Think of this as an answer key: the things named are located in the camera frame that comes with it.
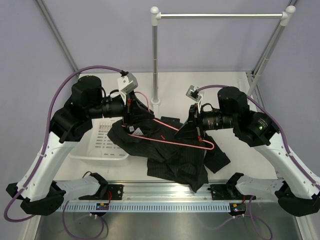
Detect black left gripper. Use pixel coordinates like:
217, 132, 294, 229
86, 90, 155, 128

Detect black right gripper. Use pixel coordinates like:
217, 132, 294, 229
175, 102, 237, 141

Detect pink wire hanger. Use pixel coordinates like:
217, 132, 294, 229
126, 91, 216, 152

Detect black pinstriped shirt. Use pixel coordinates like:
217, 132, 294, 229
107, 120, 231, 192

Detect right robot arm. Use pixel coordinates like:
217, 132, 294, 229
175, 85, 320, 217

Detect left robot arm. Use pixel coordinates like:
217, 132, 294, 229
6, 72, 154, 216

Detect white plastic basket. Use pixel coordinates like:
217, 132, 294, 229
68, 117, 129, 167

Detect silver clothes rack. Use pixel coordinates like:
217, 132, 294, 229
150, 6, 287, 106

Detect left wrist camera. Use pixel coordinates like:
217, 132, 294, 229
117, 71, 138, 103

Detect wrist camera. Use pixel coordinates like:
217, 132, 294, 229
185, 85, 204, 111
117, 71, 138, 103

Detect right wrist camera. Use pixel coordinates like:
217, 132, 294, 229
185, 85, 204, 111

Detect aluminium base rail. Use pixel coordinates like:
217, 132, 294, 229
49, 181, 286, 202

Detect aluminium frame post right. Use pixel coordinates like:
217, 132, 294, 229
246, 0, 301, 86

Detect aluminium frame post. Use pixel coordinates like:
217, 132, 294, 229
34, 0, 79, 72
246, 0, 301, 86

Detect white slotted cable duct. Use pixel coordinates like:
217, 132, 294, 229
57, 202, 231, 213

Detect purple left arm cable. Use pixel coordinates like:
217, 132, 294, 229
3, 65, 126, 237

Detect aluminium frame post left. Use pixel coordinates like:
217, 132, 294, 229
34, 0, 79, 72

